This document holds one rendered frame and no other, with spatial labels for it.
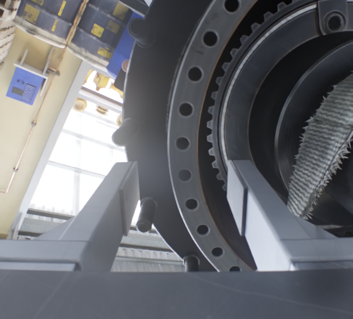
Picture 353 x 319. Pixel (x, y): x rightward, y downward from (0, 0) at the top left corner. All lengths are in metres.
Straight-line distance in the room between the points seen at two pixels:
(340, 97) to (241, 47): 0.12
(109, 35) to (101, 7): 0.31
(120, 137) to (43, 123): 4.89
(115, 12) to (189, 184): 3.14
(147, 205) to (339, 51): 0.25
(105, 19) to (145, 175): 3.06
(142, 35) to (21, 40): 4.58
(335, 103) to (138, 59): 0.19
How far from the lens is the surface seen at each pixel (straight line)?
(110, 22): 3.31
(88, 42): 3.33
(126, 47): 3.05
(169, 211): 0.32
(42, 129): 5.17
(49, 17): 3.28
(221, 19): 0.22
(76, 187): 8.42
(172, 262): 8.20
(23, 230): 6.54
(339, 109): 0.23
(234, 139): 0.32
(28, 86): 4.65
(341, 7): 0.35
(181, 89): 0.21
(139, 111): 0.28
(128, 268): 7.52
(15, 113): 5.10
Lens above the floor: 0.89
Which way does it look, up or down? 14 degrees up
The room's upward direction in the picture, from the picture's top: 150 degrees counter-clockwise
